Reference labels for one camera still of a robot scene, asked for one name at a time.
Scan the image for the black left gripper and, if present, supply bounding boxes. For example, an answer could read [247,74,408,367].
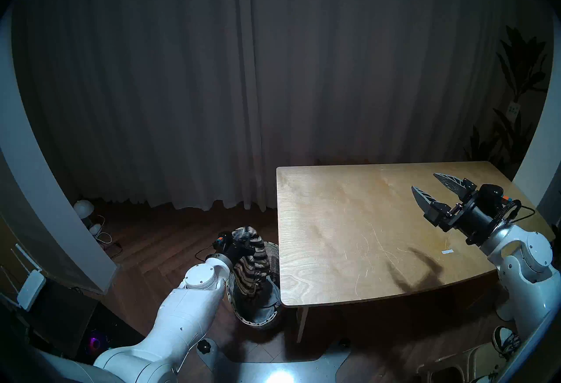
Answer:
[213,232,257,261]

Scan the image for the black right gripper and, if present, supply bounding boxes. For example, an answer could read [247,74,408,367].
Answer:
[411,172,521,245]

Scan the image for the black cream striped garment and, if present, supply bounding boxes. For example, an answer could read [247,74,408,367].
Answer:
[230,226,270,299]

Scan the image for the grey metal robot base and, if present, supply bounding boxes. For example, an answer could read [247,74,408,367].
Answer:
[196,337,351,383]

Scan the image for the woven wicker laundry hamper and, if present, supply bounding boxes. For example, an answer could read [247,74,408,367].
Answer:
[225,242,283,331]

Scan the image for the light wooden table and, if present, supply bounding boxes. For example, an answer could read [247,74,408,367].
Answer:
[276,161,555,343]

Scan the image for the tall dark leafy houseplant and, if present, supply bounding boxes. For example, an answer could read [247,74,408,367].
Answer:
[464,26,550,177]

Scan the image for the white mushroom lamp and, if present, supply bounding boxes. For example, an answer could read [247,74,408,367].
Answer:
[73,199,95,225]

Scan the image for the black white sneaker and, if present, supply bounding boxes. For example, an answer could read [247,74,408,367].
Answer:
[492,326,523,358]

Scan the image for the dark computer case rgb fans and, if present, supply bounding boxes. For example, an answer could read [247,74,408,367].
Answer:
[75,301,132,361]

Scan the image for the beige plastic chair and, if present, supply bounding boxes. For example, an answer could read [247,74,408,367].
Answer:
[415,345,504,383]

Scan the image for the dark low cabinet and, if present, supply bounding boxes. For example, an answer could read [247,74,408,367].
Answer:
[18,275,99,361]

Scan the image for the long pleated curtain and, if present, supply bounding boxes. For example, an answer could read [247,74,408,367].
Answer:
[11,0,548,213]

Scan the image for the white wifi router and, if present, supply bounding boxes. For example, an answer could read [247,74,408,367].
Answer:
[0,243,46,312]

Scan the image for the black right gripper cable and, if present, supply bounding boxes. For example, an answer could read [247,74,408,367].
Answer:
[504,200,536,223]

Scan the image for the white floor cable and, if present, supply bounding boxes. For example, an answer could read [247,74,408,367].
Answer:
[94,216,114,245]

